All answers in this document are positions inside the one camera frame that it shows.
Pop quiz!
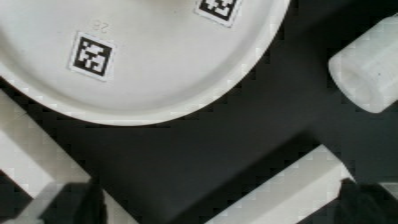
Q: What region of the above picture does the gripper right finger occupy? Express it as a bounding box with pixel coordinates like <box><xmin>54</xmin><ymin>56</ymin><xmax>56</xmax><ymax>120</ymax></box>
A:
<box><xmin>335</xmin><ymin>179</ymin><xmax>398</xmax><ymax>224</ymax></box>

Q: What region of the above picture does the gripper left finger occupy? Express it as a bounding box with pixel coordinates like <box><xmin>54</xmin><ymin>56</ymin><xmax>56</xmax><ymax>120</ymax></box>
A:
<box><xmin>40</xmin><ymin>182</ymin><xmax>107</xmax><ymax>224</ymax></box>

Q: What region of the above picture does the white cylindrical table leg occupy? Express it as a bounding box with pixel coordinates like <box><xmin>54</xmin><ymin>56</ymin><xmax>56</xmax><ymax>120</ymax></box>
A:
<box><xmin>330</xmin><ymin>14</ymin><xmax>398</xmax><ymax>113</ymax></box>

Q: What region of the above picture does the white round table top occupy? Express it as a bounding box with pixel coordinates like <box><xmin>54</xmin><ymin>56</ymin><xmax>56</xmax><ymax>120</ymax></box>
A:
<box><xmin>0</xmin><ymin>0</ymin><xmax>292</xmax><ymax>126</ymax></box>

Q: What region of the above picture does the white right fence rail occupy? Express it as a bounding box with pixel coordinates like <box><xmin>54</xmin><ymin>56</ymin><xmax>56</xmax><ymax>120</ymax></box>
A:
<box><xmin>205</xmin><ymin>145</ymin><xmax>354</xmax><ymax>224</ymax></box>

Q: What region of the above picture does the white fence rail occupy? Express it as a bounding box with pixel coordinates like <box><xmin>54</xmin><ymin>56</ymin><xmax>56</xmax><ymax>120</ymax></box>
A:
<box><xmin>0</xmin><ymin>90</ymin><xmax>139</xmax><ymax>224</ymax></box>
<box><xmin>205</xmin><ymin>145</ymin><xmax>354</xmax><ymax>224</ymax></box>

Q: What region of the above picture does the white front fence rail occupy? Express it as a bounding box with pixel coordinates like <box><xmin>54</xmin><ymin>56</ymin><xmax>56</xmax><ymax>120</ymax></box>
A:
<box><xmin>0</xmin><ymin>90</ymin><xmax>139</xmax><ymax>224</ymax></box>

